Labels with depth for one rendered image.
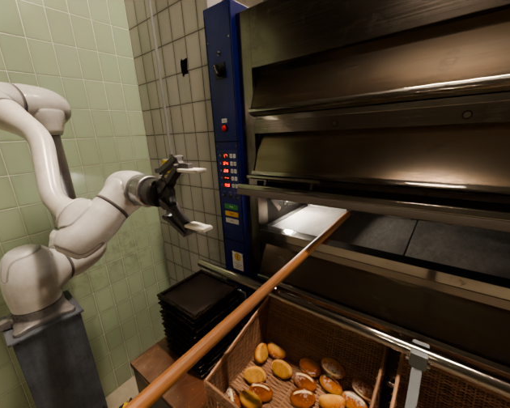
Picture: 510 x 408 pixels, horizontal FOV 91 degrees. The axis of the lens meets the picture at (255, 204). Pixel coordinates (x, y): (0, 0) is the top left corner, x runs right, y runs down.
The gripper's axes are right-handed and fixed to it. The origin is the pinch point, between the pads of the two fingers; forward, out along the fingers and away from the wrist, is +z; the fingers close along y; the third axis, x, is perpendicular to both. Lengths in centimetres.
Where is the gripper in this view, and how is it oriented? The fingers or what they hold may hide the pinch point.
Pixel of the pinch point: (201, 200)
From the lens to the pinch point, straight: 58.0
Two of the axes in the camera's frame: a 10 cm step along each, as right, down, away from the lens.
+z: 8.0, 1.3, -5.9
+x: -6.0, 2.5, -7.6
